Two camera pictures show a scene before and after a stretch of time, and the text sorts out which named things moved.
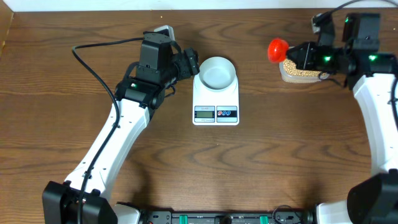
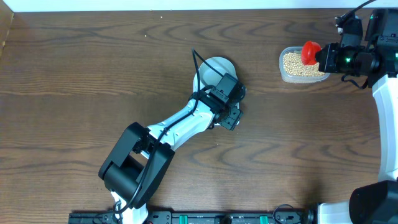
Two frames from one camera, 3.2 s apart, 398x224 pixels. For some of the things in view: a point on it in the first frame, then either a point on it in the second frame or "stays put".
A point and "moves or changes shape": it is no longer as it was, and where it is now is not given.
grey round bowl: x=217 y=73 stays put
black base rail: x=227 y=217 stays put
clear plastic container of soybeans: x=289 y=73 stays put
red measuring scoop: x=277 y=50 moves or changes shape
